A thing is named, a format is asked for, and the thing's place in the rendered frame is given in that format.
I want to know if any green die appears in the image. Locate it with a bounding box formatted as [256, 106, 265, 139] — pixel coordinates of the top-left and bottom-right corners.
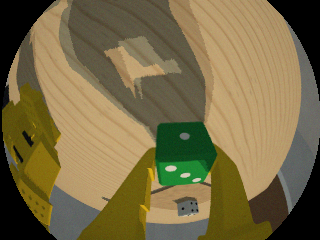
[155, 122, 217, 186]

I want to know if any brown textured mat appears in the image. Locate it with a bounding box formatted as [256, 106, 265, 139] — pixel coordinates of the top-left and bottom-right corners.
[150, 182, 211, 210]

